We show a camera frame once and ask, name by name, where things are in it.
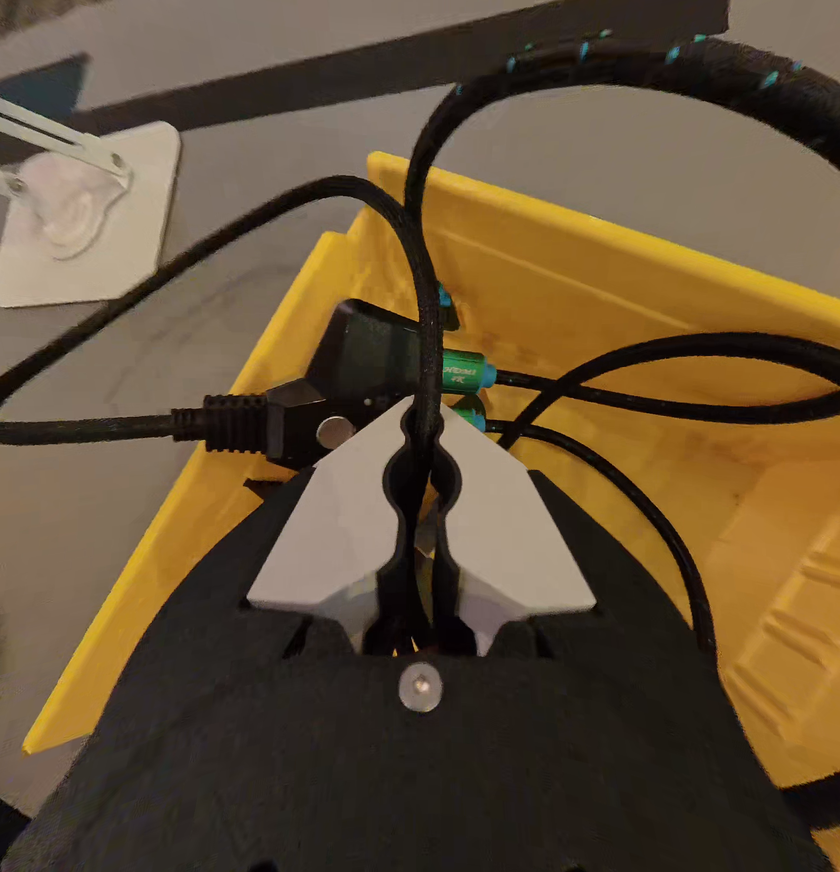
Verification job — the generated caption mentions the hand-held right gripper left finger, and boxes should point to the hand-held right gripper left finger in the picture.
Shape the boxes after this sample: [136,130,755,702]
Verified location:
[245,397,421,656]

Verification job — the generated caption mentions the white panel stand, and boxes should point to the white panel stand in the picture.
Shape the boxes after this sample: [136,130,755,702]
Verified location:
[0,89,184,309]

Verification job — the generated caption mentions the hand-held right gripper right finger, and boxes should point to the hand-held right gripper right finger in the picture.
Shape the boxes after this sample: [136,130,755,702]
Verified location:
[430,402,598,656]

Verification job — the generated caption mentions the yellow plastic bin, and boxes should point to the yellow plastic bin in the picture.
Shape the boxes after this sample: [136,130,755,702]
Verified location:
[23,151,840,872]

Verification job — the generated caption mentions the black Fosmon HDMI switch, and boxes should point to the black Fosmon HDMI switch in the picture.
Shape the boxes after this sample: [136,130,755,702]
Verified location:
[0,176,448,655]

